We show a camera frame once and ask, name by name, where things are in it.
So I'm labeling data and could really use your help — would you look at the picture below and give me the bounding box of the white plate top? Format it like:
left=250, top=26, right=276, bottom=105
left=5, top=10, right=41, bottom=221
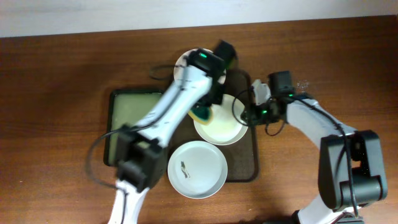
left=174, top=48, right=226, bottom=92

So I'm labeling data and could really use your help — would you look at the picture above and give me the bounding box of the white plate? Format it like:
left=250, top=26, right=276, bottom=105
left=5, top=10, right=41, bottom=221
left=174, top=48, right=226, bottom=92
left=167, top=141, right=228, bottom=199
left=193, top=94, right=248, bottom=146

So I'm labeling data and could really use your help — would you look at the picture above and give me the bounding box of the green yellow sponge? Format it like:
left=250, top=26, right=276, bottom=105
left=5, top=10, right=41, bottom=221
left=188, top=105, right=213, bottom=125

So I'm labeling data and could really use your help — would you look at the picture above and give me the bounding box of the white plate bottom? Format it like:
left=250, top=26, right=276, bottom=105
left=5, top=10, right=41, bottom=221
left=167, top=141, right=228, bottom=199

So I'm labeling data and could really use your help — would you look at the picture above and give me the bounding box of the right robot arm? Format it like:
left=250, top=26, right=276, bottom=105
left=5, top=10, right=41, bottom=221
left=239, top=71, right=388, bottom=224

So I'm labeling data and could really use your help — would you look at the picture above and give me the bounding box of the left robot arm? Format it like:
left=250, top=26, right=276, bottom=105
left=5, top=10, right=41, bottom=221
left=109, top=40, right=236, bottom=223

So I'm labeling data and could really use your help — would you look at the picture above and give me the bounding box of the dark brown serving tray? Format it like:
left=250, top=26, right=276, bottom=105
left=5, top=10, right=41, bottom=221
left=169, top=69, right=259, bottom=182

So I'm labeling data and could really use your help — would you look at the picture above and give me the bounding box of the small green tray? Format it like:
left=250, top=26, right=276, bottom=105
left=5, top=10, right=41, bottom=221
left=103, top=88, right=165, bottom=167

